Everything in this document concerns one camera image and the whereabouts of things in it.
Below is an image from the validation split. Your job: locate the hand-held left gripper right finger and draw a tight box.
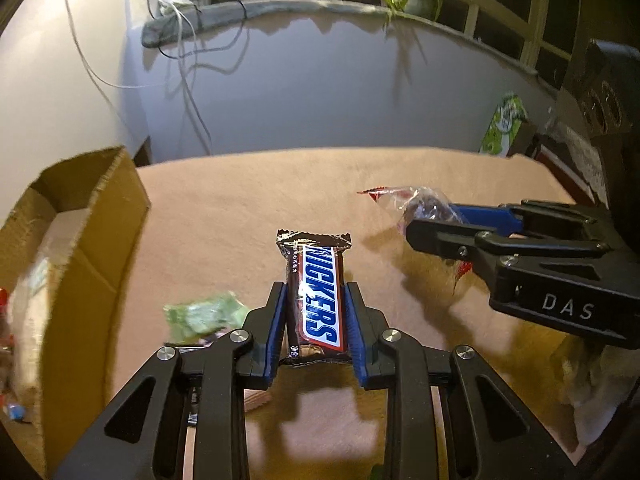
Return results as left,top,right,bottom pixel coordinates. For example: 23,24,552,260
345,281,583,480

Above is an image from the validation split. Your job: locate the brown chocolate bar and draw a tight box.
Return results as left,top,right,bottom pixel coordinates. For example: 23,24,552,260
276,230,353,366

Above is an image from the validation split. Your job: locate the white lace cloth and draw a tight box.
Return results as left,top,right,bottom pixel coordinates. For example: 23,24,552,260
562,127,608,203

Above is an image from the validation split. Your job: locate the long white cable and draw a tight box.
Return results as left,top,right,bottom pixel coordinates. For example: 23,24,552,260
57,0,151,90

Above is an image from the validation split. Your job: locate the red snack packet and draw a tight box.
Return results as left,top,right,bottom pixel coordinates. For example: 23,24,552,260
0,287,13,356

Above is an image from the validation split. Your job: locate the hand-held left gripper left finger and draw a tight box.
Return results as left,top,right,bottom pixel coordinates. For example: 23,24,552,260
52,281,288,480

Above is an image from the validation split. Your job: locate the white window frame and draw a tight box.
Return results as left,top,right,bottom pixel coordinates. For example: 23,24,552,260
170,0,586,86

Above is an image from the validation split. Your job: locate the clear dried fruit packet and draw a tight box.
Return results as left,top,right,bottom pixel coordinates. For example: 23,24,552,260
356,185,476,293

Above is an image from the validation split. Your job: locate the green snack packet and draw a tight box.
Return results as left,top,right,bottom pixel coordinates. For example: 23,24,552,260
164,291,249,347

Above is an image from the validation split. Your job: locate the brown cardboard box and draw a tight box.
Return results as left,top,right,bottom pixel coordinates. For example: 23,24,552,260
0,146,152,466

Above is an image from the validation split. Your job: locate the bread packet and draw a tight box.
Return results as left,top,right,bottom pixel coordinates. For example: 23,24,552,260
7,237,66,401

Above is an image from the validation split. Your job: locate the black cable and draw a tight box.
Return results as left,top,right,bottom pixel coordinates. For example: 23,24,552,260
135,0,251,58

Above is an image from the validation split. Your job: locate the green gift bag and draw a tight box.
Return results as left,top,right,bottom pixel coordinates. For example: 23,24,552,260
479,92,538,158

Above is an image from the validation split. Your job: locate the grey stone windowsill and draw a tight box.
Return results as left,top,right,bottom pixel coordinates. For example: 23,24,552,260
141,0,556,91

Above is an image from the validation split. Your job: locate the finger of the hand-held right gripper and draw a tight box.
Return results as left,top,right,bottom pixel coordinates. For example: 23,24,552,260
450,199,617,247
404,217,615,282

